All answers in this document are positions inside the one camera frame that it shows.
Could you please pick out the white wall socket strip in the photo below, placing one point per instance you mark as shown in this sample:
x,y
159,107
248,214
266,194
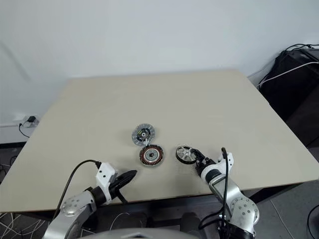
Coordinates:
x,y
15,122

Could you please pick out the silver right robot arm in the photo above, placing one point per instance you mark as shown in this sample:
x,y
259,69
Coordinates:
x,y
245,209

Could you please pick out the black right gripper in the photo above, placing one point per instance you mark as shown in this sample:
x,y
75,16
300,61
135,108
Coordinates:
x,y
206,163

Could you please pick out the black plug adapter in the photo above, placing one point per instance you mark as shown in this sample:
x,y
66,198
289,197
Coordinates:
x,y
31,119

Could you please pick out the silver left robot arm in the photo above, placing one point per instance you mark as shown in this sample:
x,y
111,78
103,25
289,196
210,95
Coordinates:
x,y
74,206

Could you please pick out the grey motor housing with windings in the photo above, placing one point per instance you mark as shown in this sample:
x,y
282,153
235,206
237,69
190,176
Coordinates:
x,y
152,155

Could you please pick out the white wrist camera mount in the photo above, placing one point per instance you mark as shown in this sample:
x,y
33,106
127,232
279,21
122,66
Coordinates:
x,y
106,171
229,159

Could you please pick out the grey round motor lid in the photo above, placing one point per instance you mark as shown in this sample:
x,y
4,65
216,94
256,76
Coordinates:
x,y
143,134

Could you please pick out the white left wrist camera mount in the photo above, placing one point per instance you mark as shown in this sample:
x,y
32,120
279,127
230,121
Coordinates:
x,y
106,171

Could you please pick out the silver robot torso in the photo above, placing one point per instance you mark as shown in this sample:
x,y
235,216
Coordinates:
x,y
142,233

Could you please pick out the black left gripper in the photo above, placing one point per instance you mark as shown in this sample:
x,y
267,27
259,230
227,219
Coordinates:
x,y
115,186

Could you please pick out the black bag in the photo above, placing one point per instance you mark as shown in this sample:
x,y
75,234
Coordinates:
x,y
291,82

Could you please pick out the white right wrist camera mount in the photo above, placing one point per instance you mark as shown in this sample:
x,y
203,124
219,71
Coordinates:
x,y
229,159

